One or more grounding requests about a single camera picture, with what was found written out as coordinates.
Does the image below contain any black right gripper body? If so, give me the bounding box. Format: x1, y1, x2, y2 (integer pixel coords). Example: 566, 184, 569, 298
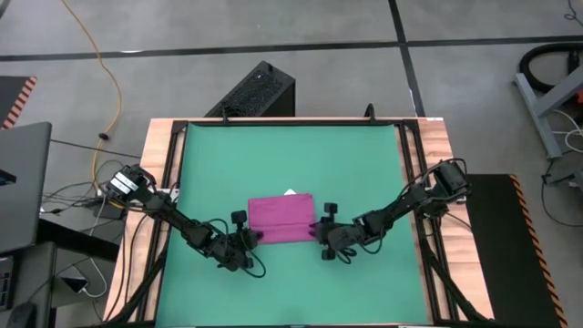
315, 202, 366, 262

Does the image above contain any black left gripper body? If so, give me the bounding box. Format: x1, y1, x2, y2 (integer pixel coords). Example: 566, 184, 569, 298
213, 210, 259, 272

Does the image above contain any magenta towel with white label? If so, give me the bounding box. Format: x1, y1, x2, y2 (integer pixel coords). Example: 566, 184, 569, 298
247, 188, 318, 246

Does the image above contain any green table mat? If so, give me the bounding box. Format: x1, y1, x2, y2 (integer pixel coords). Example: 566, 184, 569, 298
154, 122, 432, 327

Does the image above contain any black computer tower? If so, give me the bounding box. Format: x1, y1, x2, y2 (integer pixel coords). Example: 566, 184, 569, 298
203, 60, 296, 118

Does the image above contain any black floor plate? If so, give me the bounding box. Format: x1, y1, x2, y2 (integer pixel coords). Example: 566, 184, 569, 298
36, 217, 120, 263

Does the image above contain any black power adapter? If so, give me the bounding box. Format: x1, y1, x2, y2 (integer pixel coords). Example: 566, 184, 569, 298
61, 275, 90, 295

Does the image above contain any large hazard-striped black floor mat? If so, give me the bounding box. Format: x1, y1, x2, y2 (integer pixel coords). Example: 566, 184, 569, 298
457, 172, 569, 328

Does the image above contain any grey cabinet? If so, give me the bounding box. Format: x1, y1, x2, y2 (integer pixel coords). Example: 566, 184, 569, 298
12, 241, 58, 328

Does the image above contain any grey flat panel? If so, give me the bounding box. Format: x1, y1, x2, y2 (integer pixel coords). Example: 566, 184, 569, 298
0, 121, 53, 255

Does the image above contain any black computer mouse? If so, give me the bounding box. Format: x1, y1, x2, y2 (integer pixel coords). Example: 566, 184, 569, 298
5, 302, 38, 328

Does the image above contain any grey metal stand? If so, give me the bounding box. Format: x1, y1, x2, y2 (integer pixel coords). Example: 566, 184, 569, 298
512, 66, 583, 160

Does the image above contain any black keypad device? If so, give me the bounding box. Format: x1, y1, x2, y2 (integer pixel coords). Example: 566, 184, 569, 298
0, 255, 15, 313

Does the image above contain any small hazard-striped black floor mat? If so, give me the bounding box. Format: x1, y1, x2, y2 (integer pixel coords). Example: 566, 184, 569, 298
0, 76, 38, 131

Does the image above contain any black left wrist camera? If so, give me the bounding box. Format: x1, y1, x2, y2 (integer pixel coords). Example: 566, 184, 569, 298
236, 230, 257, 251

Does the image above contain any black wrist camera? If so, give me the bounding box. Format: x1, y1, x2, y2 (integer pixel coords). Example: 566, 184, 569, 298
236, 230, 257, 251
318, 225, 341, 247

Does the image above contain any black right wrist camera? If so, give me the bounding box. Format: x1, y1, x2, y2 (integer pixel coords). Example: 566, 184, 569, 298
318, 225, 341, 247

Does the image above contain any black metal table frame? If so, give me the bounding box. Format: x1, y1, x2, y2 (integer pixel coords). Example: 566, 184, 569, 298
107, 118, 496, 328

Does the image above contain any thin black floor cable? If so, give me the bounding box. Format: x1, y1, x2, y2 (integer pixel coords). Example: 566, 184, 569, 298
49, 131, 142, 159

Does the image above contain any yellow extension cable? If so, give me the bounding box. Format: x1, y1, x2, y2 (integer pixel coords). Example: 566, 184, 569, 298
60, 0, 127, 210

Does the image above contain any black looped floor cable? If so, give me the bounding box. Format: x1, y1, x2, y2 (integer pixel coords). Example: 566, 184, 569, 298
540, 157, 583, 229

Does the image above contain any black hose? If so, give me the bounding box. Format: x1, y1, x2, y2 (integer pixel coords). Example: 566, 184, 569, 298
518, 42, 583, 95

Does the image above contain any white cable bundle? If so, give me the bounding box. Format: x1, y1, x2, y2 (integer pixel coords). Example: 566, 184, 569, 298
552, 108, 583, 155

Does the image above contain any black coiled cable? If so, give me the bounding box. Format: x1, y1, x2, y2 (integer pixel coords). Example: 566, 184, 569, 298
563, 0, 583, 23

